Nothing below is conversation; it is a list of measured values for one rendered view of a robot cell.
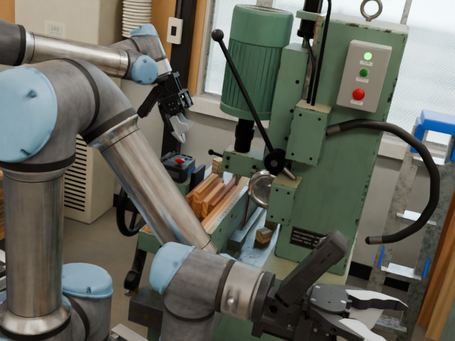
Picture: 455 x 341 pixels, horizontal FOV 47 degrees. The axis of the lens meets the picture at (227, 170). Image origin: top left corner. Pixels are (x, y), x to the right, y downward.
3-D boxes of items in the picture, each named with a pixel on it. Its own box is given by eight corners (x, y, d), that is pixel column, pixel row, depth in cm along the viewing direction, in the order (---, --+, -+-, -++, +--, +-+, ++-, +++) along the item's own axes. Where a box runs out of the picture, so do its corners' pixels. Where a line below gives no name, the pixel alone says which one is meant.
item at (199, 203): (217, 191, 176) (219, 178, 174) (222, 193, 176) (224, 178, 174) (193, 217, 157) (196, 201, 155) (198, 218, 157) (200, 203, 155)
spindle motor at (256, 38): (229, 101, 171) (244, 2, 159) (282, 112, 167) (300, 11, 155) (210, 113, 156) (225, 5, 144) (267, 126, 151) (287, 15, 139)
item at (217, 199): (231, 189, 180) (233, 176, 178) (237, 190, 179) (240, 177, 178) (206, 218, 158) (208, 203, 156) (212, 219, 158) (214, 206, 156)
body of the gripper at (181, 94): (185, 112, 155) (169, 73, 152) (160, 120, 159) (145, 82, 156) (195, 106, 162) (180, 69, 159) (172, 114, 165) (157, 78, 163)
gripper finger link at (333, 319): (377, 345, 64) (326, 308, 71) (380, 333, 64) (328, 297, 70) (352, 354, 61) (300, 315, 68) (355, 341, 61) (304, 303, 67)
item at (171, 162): (168, 162, 178) (169, 147, 176) (198, 170, 175) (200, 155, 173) (149, 175, 166) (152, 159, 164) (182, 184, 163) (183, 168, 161)
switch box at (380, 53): (338, 99, 140) (352, 39, 134) (376, 107, 138) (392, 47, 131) (335, 105, 135) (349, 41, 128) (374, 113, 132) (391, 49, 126)
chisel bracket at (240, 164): (226, 168, 174) (230, 143, 171) (267, 178, 170) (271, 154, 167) (219, 175, 167) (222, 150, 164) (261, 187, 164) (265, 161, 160)
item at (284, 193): (272, 208, 157) (279, 170, 152) (295, 214, 155) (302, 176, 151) (264, 220, 148) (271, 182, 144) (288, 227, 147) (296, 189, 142)
